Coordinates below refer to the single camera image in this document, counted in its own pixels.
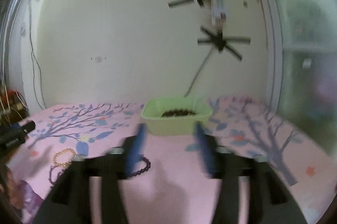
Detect light green plastic tray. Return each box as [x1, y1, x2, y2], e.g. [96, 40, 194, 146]
[142, 96, 213, 136]

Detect pink tree-print bed sheet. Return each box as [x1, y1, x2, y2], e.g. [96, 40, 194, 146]
[5, 97, 336, 223]

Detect purple bead bracelet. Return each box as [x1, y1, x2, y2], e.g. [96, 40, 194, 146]
[128, 154, 152, 178]

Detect black thin wall cable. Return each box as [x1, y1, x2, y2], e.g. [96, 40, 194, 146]
[26, 0, 47, 110]

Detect grey wall cable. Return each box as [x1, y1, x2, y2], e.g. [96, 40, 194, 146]
[184, 48, 215, 97]

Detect white power strip on wall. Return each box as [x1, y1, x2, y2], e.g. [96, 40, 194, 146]
[211, 0, 227, 31]

